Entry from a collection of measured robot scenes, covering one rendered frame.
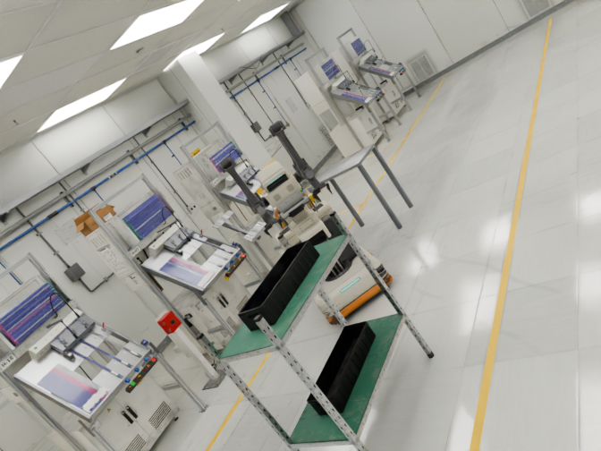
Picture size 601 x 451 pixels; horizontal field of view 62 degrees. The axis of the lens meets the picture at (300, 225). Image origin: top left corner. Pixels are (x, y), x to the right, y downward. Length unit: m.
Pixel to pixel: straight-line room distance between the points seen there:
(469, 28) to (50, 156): 8.08
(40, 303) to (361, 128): 6.06
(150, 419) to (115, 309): 2.17
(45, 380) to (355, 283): 2.46
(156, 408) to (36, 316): 1.25
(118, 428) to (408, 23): 9.38
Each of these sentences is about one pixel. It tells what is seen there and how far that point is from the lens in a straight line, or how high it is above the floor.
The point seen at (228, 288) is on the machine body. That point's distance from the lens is 5.36.
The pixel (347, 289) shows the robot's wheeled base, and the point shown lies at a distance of 4.01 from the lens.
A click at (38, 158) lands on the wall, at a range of 6.76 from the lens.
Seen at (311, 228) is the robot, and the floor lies 0.80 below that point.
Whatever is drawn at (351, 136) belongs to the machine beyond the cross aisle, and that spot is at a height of 0.37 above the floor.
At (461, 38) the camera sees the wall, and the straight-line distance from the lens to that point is 11.25.
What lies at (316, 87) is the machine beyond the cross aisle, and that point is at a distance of 8.90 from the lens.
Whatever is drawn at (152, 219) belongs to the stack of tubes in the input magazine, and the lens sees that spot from 5.24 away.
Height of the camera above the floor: 1.82
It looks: 14 degrees down
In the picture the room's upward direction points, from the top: 36 degrees counter-clockwise
